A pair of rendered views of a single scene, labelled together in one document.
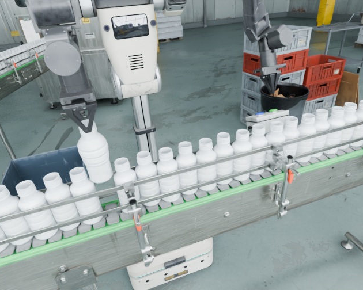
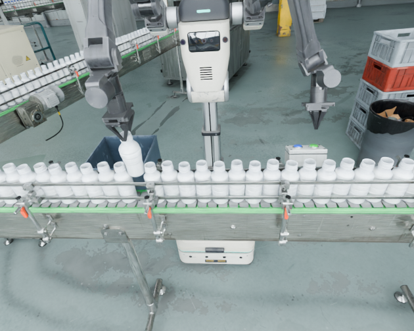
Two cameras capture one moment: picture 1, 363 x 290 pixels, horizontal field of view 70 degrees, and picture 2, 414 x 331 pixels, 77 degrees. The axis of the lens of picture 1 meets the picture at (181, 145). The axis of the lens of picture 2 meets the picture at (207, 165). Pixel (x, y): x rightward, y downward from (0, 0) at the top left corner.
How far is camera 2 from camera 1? 0.35 m
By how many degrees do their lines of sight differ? 20
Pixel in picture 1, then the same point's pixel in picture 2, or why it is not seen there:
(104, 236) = (133, 214)
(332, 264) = (372, 308)
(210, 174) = (219, 191)
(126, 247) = (148, 226)
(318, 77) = not seen: outside the picture
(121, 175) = (148, 175)
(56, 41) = (91, 87)
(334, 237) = (390, 285)
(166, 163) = (182, 175)
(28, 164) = (115, 142)
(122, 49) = (194, 61)
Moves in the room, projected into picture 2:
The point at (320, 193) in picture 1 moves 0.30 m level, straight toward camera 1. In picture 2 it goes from (336, 236) to (279, 281)
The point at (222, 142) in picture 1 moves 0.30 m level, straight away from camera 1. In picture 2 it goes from (234, 168) to (267, 128)
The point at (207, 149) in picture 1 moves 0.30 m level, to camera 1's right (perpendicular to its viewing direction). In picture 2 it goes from (217, 171) to (313, 188)
